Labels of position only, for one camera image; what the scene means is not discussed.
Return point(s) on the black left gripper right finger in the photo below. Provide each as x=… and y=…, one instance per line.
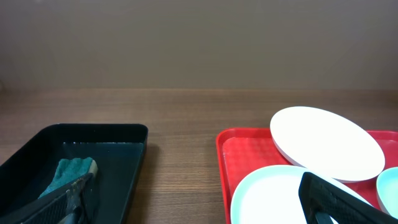
x=323, y=202

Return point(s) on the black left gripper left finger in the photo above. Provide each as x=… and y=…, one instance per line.
x=72, y=203

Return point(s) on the green yellow sponge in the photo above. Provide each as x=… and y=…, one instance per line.
x=69, y=170

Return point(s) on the light blue plate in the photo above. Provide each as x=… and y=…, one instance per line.
x=387, y=191
x=269, y=195

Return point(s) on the white round plate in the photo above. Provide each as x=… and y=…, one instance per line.
x=327, y=144

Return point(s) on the black rectangular tray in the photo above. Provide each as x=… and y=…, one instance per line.
x=118, y=150

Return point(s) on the red plastic tray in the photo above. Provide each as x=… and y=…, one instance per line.
x=243, y=150

